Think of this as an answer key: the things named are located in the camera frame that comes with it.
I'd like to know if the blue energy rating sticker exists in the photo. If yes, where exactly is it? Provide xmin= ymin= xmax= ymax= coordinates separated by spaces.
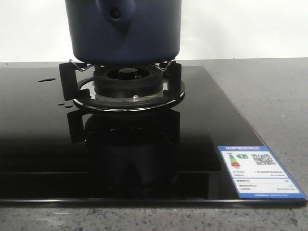
xmin=218 ymin=146 xmax=307 ymax=200

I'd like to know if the black gas burner head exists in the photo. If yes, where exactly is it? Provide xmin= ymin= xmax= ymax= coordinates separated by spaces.
xmin=93 ymin=64 xmax=163 ymax=98

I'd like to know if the dark blue saucepan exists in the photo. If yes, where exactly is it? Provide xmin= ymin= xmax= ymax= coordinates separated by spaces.
xmin=65 ymin=0 xmax=182 ymax=65

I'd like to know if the black glass gas cooktop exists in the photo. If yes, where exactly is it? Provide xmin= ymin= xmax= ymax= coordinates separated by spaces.
xmin=0 ymin=66 xmax=308 ymax=207

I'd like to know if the black pot support grate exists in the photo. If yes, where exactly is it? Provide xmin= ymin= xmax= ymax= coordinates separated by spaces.
xmin=59 ymin=60 xmax=185 ymax=112

